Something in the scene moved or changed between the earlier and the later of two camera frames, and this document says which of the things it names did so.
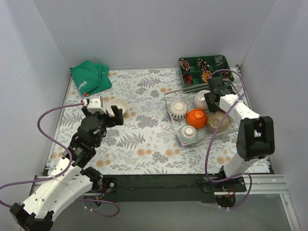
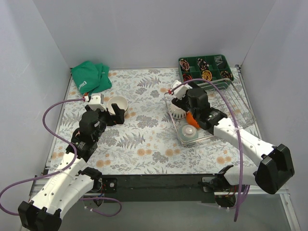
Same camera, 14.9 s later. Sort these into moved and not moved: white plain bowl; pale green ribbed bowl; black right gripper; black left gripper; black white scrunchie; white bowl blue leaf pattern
Moved: white plain bowl; black right gripper
Not moved: pale green ribbed bowl; black left gripper; black white scrunchie; white bowl blue leaf pattern
